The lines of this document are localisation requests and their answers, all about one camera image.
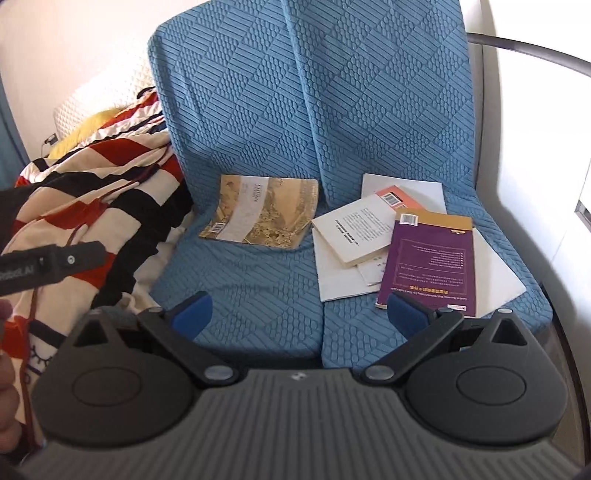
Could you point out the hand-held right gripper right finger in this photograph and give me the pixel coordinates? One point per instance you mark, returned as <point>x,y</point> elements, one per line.
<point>406,314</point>

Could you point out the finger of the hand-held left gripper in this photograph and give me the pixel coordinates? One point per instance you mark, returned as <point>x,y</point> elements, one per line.
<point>74,261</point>

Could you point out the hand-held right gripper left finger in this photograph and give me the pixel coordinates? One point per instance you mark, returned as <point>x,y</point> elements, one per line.
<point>194,311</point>

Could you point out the purple book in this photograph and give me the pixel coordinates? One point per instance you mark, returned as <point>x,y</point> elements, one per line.
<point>425,263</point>

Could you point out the photo cover notebook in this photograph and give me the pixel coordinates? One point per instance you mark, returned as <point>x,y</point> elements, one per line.
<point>369,272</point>

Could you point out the white booklet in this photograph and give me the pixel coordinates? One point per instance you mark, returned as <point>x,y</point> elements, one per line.
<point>494,272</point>
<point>337,281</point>
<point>431,191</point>

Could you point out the white and orange paperback book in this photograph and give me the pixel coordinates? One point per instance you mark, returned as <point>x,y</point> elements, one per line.
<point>351,230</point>

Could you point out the painting cover book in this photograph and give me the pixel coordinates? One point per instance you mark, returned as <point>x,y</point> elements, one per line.
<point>263,212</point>

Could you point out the person's left hand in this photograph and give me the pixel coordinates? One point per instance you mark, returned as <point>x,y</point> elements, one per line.
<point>9,406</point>

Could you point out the red black striped blanket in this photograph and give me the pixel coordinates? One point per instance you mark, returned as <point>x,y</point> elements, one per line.
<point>92,198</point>

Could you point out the yellow pillow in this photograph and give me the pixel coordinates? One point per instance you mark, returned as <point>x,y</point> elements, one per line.
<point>87,127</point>

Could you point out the blue curtain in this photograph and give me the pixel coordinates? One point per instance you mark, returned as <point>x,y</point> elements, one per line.
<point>9,138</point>

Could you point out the white quilted pillow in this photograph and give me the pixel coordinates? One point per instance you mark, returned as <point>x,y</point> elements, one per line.
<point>106,87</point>

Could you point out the blue quilted sofa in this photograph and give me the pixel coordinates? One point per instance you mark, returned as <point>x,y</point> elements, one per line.
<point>286,115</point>

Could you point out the grey window frame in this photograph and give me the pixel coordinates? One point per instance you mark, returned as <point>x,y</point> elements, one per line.
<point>582,210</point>

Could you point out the dark metal rail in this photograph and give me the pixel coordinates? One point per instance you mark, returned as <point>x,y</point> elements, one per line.
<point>531,48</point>

